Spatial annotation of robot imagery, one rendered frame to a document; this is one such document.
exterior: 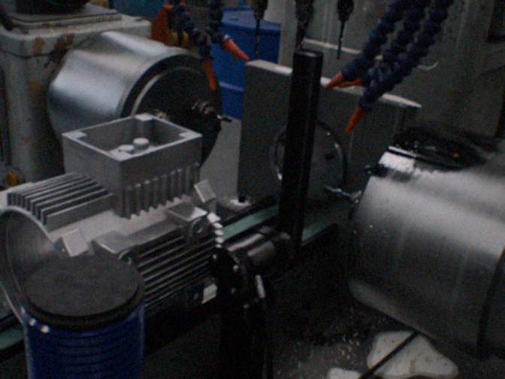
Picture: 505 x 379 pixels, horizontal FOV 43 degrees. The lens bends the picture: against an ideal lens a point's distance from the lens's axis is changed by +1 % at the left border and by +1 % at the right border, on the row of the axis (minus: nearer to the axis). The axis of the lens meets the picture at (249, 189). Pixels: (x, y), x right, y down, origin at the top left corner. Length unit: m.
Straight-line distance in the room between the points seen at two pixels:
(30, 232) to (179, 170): 0.19
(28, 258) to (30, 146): 0.43
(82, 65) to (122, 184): 0.45
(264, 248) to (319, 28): 0.52
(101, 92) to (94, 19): 0.27
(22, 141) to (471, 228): 0.82
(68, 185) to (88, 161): 0.03
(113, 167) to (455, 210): 0.36
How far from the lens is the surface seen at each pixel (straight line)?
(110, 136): 0.77
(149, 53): 1.04
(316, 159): 1.01
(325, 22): 1.13
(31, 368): 0.35
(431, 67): 1.03
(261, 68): 1.05
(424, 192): 0.71
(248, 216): 1.05
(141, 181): 0.69
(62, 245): 0.64
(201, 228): 0.71
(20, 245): 0.79
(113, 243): 0.65
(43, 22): 1.21
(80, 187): 0.69
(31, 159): 1.21
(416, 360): 0.99
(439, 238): 0.69
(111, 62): 1.05
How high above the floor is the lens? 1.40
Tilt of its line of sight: 25 degrees down
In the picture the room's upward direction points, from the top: 4 degrees clockwise
